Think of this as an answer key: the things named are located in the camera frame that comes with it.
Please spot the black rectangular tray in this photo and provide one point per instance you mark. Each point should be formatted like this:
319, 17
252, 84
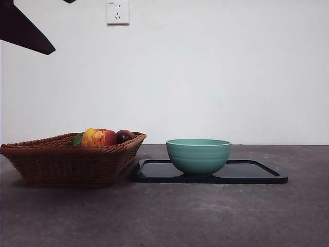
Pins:
159, 175

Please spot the red yellow apple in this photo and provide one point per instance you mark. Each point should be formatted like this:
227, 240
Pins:
99, 137

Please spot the brown wicker basket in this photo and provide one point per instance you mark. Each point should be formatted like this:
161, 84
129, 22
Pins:
66, 164

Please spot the dark red plum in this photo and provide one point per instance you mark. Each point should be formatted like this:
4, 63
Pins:
124, 136

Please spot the teal ribbed bowl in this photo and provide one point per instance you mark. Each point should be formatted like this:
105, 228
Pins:
198, 159

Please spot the white wall power socket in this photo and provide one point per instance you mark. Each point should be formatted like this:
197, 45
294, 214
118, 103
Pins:
118, 13

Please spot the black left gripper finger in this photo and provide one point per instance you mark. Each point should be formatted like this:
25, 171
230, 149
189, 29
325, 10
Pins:
18, 28
70, 1

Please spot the green fruit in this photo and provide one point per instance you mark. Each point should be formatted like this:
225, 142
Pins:
77, 140

